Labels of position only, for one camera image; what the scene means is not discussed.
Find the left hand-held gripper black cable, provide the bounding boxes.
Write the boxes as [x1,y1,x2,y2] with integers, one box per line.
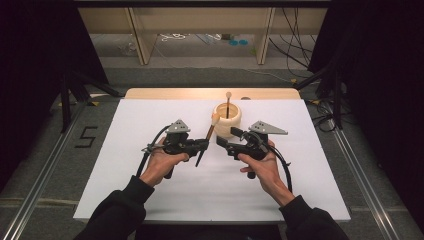
[135,124,172,178]

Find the wooden shelf frame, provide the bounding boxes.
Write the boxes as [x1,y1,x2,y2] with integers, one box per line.
[78,7,329,66]

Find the black curtain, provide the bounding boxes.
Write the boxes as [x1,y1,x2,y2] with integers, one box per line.
[0,0,110,193]
[307,0,424,231]

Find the wooden table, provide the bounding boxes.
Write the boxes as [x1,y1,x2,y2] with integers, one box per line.
[124,87,302,100]

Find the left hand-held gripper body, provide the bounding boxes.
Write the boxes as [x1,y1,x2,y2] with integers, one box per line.
[163,119,198,180]

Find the black metal stand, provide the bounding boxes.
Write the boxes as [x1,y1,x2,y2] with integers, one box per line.
[59,65,122,134]
[292,54,345,131]

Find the small thin makeup brush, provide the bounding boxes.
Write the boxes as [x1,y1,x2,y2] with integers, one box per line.
[225,91,233,120]

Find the person's left hand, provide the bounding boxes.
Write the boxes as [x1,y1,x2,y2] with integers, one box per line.
[139,137,190,188]

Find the large black-handled makeup brush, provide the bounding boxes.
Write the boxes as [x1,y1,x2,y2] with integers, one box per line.
[195,113,221,168]

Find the hanging black cables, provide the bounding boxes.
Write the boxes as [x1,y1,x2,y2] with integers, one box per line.
[268,7,318,70]

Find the cream ribbed brush holder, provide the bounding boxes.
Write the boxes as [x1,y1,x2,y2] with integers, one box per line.
[213,102,242,139]

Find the white cord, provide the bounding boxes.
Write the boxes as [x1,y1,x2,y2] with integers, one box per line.
[159,32,187,43]

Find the hand-held gripper black cable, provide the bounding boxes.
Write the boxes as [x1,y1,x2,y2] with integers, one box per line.
[243,131,294,194]
[135,124,172,178]

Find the black floor cables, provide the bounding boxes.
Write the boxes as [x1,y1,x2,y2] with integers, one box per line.
[305,98,338,133]

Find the white board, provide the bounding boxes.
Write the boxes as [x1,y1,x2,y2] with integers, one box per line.
[73,98,352,224]

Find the aluminium floor rail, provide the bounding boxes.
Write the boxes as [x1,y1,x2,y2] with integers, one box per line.
[0,102,86,240]
[332,127,403,240]

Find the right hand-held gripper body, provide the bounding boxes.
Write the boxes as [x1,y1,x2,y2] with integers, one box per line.
[227,120,288,180]

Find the person's right hand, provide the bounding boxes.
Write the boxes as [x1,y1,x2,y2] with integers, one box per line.
[238,140,296,207]

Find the right hand-held gripper black cable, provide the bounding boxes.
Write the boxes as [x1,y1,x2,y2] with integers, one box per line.
[243,131,294,194]

